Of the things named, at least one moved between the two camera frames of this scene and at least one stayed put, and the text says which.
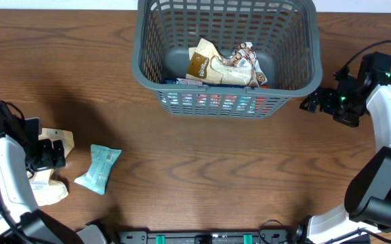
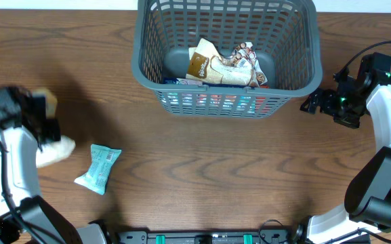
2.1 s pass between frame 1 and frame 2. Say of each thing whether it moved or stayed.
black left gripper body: moved
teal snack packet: stayed
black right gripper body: stayed
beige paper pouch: moved
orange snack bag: stayed
